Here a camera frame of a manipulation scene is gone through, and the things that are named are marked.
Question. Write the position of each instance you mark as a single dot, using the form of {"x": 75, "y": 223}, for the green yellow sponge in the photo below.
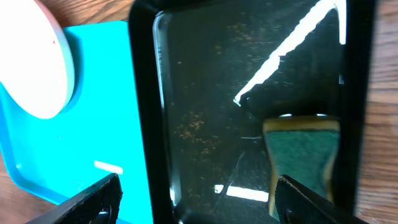
{"x": 303, "y": 148}

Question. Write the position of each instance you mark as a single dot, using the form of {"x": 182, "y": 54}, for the black water tray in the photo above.
{"x": 209, "y": 73}

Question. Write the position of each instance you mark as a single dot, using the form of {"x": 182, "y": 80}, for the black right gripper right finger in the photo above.
{"x": 297, "y": 204}

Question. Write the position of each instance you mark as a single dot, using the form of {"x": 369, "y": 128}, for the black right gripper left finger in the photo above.
{"x": 98, "y": 203}

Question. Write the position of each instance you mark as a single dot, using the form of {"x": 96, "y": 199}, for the white plate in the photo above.
{"x": 37, "y": 67}

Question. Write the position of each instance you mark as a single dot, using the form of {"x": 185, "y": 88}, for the teal plastic tray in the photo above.
{"x": 96, "y": 134}

